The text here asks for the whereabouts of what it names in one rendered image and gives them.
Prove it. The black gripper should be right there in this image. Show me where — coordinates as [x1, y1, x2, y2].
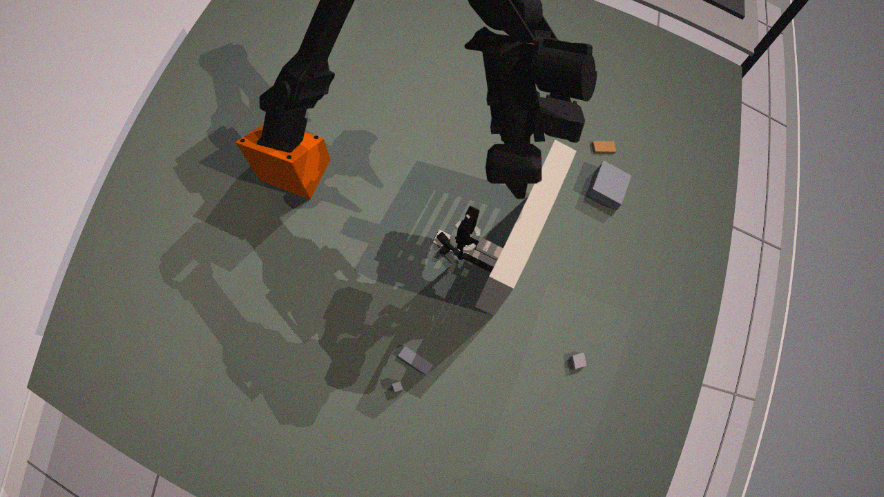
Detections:
[486, 84, 542, 199]

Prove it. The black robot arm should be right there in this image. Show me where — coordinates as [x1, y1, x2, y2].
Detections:
[257, 0, 597, 153]

